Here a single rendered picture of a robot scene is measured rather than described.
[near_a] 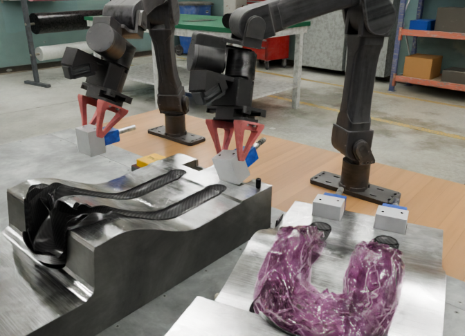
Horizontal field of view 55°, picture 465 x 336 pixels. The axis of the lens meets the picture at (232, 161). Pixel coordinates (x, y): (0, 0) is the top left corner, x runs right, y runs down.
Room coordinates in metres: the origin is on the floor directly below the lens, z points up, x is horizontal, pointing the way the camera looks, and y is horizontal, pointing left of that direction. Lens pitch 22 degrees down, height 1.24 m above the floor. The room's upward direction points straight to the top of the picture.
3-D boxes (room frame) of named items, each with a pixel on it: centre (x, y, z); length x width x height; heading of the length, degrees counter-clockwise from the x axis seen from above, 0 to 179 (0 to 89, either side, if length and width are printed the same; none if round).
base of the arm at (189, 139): (1.32, 0.18, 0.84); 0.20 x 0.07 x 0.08; 50
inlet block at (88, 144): (0.92, 0.27, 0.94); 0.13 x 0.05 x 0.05; 138
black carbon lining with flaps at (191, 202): (0.66, 0.17, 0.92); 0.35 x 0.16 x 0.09; 138
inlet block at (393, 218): (0.71, -0.29, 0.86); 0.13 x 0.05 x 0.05; 155
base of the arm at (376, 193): (0.93, -0.28, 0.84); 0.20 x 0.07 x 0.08; 50
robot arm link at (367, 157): (0.92, -0.27, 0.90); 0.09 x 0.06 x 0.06; 17
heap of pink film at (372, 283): (0.49, -0.13, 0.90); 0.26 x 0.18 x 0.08; 155
